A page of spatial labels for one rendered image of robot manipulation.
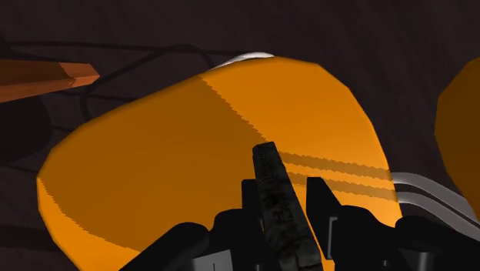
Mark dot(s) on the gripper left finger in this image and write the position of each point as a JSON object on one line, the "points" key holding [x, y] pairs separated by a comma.
{"points": [[228, 232]]}

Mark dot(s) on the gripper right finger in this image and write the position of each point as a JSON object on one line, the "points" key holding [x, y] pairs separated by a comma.
{"points": [[360, 236]]}

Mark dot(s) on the dark grey stick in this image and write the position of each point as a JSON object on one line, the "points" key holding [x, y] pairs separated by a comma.
{"points": [[279, 202]]}

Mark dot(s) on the grey curved double tube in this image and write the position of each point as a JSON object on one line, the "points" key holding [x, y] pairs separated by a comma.
{"points": [[431, 195]]}

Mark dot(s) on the large orange cushion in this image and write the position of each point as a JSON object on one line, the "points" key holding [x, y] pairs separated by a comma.
{"points": [[168, 157]]}

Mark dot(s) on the orange rounded cushion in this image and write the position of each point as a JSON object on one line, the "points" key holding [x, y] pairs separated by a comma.
{"points": [[463, 139]]}

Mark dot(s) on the orange-brown wooden bar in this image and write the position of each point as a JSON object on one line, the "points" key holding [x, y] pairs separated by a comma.
{"points": [[33, 78]]}

